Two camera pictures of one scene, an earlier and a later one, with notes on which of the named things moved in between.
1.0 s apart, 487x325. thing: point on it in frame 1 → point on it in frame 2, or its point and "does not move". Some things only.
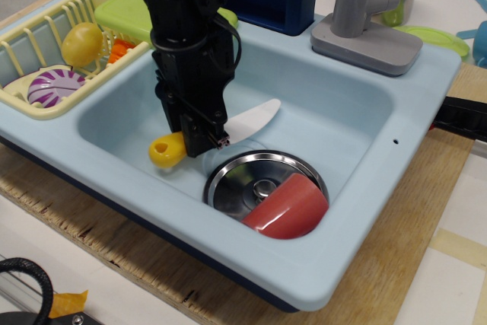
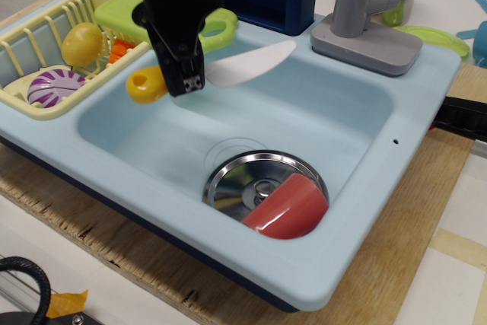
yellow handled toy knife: (168, 150) → (149, 84)
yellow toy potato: (81, 44) does not move
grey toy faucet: (348, 33) does not move
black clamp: (466, 118) does not move
